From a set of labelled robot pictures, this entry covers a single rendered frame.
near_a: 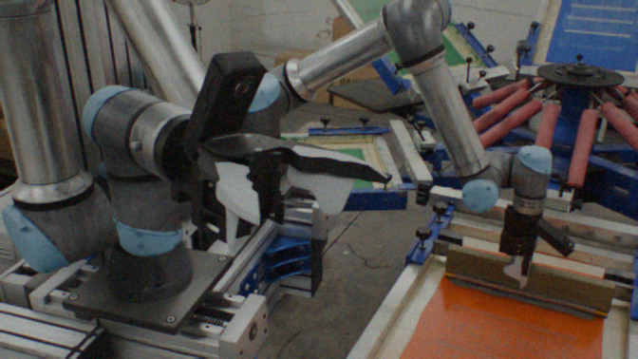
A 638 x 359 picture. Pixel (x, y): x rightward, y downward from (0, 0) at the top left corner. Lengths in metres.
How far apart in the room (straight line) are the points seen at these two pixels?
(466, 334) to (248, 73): 1.08
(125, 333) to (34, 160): 0.39
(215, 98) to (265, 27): 6.15
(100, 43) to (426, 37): 0.62
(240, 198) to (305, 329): 2.54
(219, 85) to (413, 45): 0.77
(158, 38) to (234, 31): 6.09
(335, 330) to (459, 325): 1.50
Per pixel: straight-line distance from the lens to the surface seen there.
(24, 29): 0.87
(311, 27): 6.39
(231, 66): 0.51
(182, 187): 0.60
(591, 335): 1.58
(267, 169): 0.54
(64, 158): 0.93
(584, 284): 1.58
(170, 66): 0.81
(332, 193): 0.56
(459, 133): 1.29
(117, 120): 0.66
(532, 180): 1.45
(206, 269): 1.14
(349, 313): 3.06
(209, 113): 0.54
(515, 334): 1.52
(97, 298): 1.12
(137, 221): 0.71
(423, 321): 1.51
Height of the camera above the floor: 1.89
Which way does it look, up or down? 26 degrees down
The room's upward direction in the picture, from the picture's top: straight up
